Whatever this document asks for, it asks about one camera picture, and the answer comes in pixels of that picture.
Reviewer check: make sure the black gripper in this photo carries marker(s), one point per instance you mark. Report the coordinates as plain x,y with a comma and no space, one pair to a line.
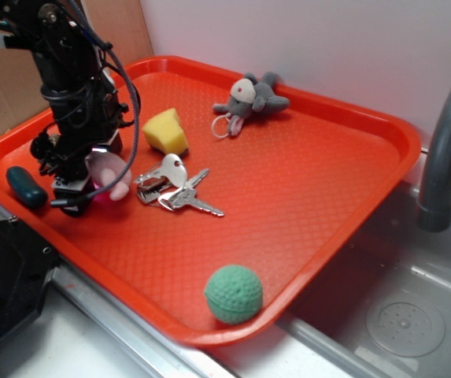
83,126

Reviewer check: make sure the pink plush bunny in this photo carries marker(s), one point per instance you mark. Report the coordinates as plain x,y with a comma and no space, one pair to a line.
105,167

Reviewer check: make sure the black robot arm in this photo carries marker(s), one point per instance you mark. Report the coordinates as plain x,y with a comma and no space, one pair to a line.
73,64

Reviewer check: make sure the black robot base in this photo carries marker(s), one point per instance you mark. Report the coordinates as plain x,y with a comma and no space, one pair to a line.
27,261

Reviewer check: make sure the dark green oblong toy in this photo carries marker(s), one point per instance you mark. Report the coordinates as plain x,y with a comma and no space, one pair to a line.
26,190

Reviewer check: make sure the brown rock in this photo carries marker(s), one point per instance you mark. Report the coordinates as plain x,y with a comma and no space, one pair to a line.
53,140

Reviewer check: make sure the silver key bunch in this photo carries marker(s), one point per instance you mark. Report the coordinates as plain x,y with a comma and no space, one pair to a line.
169,185

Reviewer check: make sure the yellow sponge wedge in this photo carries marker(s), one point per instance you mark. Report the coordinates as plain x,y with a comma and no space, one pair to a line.
164,133

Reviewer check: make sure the red plastic tray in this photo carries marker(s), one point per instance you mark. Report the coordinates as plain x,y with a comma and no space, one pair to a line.
293,187

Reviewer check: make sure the green dimpled ball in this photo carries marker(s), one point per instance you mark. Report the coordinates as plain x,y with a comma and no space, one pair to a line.
234,294

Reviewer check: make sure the grey plush mouse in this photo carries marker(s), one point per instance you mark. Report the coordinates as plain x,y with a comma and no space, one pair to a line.
248,97

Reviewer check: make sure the grey sink basin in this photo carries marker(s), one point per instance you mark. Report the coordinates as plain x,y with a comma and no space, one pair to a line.
381,307

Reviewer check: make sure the grey faucet spout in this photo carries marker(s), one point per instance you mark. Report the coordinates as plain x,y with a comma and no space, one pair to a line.
443,149

